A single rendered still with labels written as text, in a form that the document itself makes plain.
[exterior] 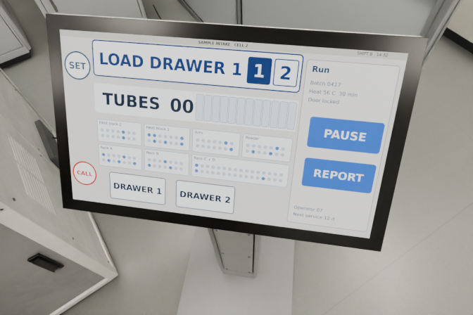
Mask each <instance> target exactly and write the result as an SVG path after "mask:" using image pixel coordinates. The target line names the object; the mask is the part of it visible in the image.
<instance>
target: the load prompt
mask: <svg viewBox="0 0 473 315"><path fill-rule="evenodd" d="M304 56H305V54H299V53H280V52H269V51H250V50H240V49H221V48H211V47H200V46H181V45H171V44H152V43H141V42H131V41H112V40H102V39H92V62H93V76H98V77H114V78H123V79H138V80H147V81H156V82H172V83H180V84H196V85H205V86H221V87H229V88H238V89H254V90H263V91H278V92H287V93H295V94H299V93H300V90H301V79H302V73H303V62H304Z"/></svg>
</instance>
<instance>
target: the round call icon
mask: <svg viewBox="0 0 473 315"><path fill-rule="evenodd" d="M71 165H72V183H73V184H75V185H81V186H92V187H98V176H97V162H92V161H85V160H74V159H71Z"/></svg>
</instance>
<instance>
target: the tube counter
mask: <svg viewBox="0 0 473 315"><path fill-rule="evenodd" d="M298 102H299V101H292V100H284V99H276V98H260V97H252V96H236V95H228V94H212V93H204V92H195V91H180V90H172V89H169V106H168V119H169V120H181V121H190V122H203V123H211V124H224V125H232V126H239V127H253V128H260V129H274V130H282V131H295V130H296V119H297V113H298Z"/></svg>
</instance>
